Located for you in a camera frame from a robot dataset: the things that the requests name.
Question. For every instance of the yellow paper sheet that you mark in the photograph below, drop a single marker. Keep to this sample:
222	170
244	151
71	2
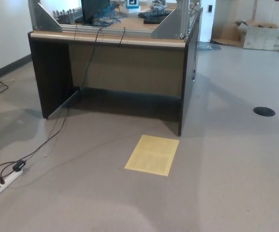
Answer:
151	154

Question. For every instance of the flat black pad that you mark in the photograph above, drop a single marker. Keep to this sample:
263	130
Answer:
155	19

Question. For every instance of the clear plastic wrap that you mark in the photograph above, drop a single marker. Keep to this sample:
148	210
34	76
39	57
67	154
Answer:
208	46

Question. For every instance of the dark wooden desk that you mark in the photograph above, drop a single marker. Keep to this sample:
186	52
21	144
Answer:
50	72

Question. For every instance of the black keyboard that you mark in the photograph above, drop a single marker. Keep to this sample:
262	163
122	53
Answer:
156	12

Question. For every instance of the white box with marker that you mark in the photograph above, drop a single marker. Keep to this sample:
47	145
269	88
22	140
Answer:
132	6

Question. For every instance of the black monitor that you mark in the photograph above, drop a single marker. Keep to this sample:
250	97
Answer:
91	9

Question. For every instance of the flattened brown cardboard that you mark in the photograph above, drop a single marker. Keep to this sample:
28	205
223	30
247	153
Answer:
226	33

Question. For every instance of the round black floor cover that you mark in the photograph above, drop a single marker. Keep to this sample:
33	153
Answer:
264	111

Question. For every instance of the black power adapter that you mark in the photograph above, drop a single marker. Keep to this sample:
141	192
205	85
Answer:
19	165

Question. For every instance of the white cardboard box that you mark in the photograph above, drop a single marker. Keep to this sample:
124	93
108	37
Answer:
262	38

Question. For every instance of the white power strip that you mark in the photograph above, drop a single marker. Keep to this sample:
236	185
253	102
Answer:
7	180

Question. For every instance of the black wall panel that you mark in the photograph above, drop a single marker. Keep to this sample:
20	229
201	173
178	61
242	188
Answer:
210	8

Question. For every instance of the aluminium profile frame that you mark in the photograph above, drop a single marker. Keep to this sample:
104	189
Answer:
45	22

